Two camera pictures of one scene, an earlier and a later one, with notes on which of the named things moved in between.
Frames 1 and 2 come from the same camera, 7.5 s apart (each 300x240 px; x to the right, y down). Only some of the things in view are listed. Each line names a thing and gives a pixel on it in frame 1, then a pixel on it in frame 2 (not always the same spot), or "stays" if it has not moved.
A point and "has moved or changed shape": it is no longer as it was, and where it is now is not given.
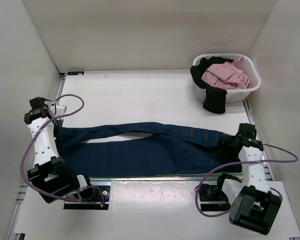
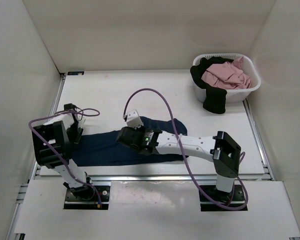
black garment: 216,96 stays
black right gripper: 227,155 -> 142,128
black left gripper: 57,135 -> 75,140
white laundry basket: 236,95 stays
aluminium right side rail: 268,172 stays
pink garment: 227,75 stays
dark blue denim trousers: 176,150 has moved or changed shape
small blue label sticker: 75,73 stays
